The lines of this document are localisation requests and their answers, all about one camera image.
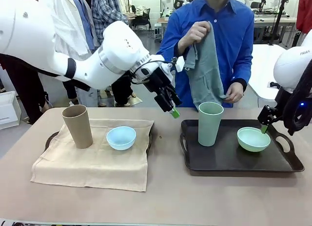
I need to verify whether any person's left hand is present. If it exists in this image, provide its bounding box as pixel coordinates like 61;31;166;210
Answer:
223;83;245;104

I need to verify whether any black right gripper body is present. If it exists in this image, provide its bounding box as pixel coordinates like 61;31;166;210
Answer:
257;105;285;126

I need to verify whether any tall tan cup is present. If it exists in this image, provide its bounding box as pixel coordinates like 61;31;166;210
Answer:
61;104;94;149

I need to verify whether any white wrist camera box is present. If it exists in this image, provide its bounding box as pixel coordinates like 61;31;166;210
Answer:
175;56;186;73

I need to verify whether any bystander in white coat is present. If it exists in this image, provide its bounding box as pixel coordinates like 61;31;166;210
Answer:
38;0;99;108

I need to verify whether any person's right hand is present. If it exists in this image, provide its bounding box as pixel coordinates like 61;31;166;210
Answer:
182;20;212;46

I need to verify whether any grey-green cloth mat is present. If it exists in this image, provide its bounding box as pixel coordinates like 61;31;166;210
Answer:
183;20;230;110

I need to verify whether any mint green bowl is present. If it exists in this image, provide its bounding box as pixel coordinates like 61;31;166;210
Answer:
236;127;272;153

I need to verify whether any bystander in red jacket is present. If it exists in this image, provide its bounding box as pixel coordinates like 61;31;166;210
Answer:
295;0;312;35

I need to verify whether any person's right forearm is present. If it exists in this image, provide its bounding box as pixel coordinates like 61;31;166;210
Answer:
157;32;191;65

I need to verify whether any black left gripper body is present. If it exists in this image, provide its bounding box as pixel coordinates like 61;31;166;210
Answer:
142;66;176;94

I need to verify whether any light blue bowl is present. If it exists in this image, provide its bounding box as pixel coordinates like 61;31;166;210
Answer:
106;126;137;151

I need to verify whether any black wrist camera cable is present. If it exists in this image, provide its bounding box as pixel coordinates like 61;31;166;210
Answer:
130;57;177;85

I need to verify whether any dark brown serving tray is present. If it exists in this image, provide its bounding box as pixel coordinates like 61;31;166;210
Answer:
44;123;153;156
179;118;305;177

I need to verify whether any tall mint green cup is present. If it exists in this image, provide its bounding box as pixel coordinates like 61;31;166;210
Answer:
197;102;224;147

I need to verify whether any bystander in plaid shirt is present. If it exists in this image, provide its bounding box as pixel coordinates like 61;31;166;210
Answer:
91;0;137;107

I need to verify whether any person's left forearm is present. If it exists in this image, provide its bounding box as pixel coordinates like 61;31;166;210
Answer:
231;74;249;92

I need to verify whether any person in blue shirt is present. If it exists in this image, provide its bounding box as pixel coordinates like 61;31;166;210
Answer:
156;0;254;112

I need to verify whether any black tripod stand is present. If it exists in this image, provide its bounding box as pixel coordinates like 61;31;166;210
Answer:
267;0;292;46

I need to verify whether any background workbench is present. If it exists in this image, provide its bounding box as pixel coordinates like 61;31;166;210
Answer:
252;15;297;45

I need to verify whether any white storage box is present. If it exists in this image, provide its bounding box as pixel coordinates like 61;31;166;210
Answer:
0;90;22;131

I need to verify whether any beige cloth mat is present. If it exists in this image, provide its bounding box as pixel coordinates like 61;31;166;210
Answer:
30;118;155;193

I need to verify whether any white side table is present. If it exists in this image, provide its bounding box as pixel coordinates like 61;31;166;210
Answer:
247;43;292;101

